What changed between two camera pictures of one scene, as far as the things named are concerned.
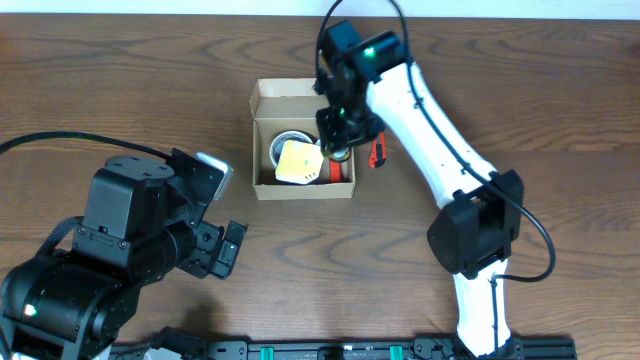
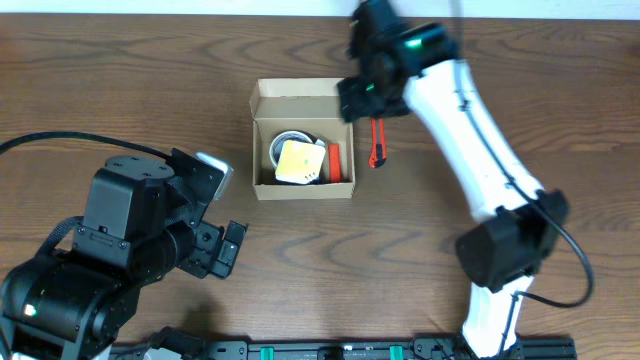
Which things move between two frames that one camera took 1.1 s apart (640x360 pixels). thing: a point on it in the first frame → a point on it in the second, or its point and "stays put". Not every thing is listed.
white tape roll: x=278 y=143 stays put
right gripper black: x=345 y=132 → x=361 y=100
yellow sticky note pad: x=299 y=161 stays put
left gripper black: x=209 y=246 stays put
